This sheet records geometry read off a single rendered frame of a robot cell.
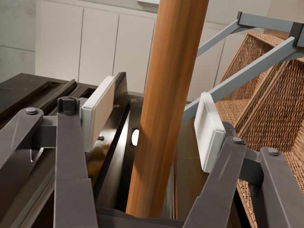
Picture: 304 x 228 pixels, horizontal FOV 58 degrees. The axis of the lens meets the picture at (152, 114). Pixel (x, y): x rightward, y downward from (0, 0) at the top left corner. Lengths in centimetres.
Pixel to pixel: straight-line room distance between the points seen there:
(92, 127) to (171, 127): 6
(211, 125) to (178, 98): 3
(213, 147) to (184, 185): 88
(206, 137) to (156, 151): 4
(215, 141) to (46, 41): 381
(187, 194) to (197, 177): 10
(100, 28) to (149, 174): 353
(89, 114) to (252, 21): 94
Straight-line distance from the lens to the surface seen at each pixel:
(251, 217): 95
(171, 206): 36
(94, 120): 17
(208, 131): 17
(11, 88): 175
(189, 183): 105
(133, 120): 184
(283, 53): 61
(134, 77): 370
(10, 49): 423
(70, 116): 16
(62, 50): 387
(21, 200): 93
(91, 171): 100
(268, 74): 123
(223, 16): 372
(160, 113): 18
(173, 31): 17
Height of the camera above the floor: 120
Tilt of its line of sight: level
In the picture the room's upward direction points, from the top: 80 degrees counter-clockwise
